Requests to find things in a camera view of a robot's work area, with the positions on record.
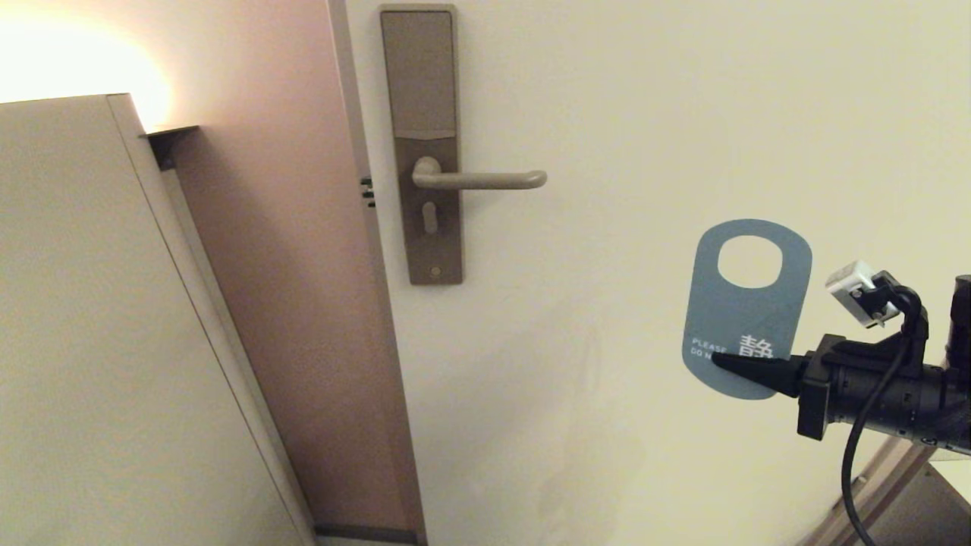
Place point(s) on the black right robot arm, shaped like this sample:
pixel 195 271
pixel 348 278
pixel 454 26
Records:
pixel 960 341

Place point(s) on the white door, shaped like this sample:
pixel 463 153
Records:
pixel 607 379

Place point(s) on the blue and white door hanger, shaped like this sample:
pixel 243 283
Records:
pixel 721 318

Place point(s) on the dark grey baseboard strip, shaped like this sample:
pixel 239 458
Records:
pixel 364 533

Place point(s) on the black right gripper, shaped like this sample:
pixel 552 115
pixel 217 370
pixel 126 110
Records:
pixel 872 387

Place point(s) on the bronze door lock plate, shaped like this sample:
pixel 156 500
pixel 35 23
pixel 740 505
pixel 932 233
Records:
pixel 422 76

